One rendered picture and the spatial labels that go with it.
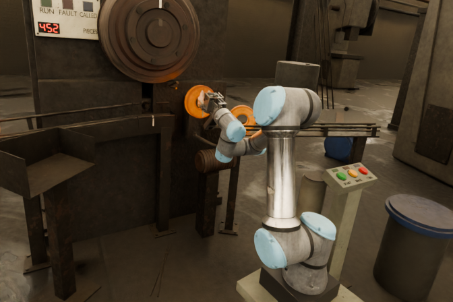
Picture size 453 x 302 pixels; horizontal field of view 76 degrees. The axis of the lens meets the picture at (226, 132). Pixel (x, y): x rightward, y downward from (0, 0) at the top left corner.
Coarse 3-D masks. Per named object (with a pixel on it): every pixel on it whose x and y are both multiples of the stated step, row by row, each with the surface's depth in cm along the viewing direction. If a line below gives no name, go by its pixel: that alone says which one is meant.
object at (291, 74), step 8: (280, 64) 387; (288, 64) 377; (296, 64) 373; (304, 64) 385; (312, 64) 400; (280, 72) 388; (288, 72) 379; (296, 72) 375; (304, 72) 374; (312, 72) 377; (280, 80) 389; (288, 80) 381; (296, 80) 378; (304, 80) 377; (312, 80) 381; (312, 88) 386
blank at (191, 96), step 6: (192, 90) 133; (198, 90) 135; (204, 90) 137; (210, 90) 138; (186, 96) 135; (192, 96) 134; (198, 96) 136; (186, 102) 134; (192, 102) 135; (186, 108) 136; (192, 108) 136; (198, 108) 138; (192, 114) 137; (198, 114) 138; (204, 114) 140
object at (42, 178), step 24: (0, 144) 100; (24, 144) 108; (48, 144) 116; (72, 144) 117; (0, 168) 95; (24, 168) 89; (48, 168) 110; (72, 168) 111; (24, 192) 93; (48, 192) 109; (48, 216) 113; (72, 264) 123; (48, 288) 129; (72, 288) 126; (96, 288) 131
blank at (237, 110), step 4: (236, 108) 157; (240, 108) 157; (244, 108) 157; (248, 108) 157; (232, 112) 157; (236, 112) 157; (240, 112) 157; (244, 112) 157; (248, 112) 157; (252, 112) 158; (236, 116) 158; (248, 116) 158; (252, 116) 158; (248, 120) 159; (252, 120) 159; (244, 124) 161; (248, 124) 160; (252, 124) 160; (248, 128) 160; (252, 128) 160
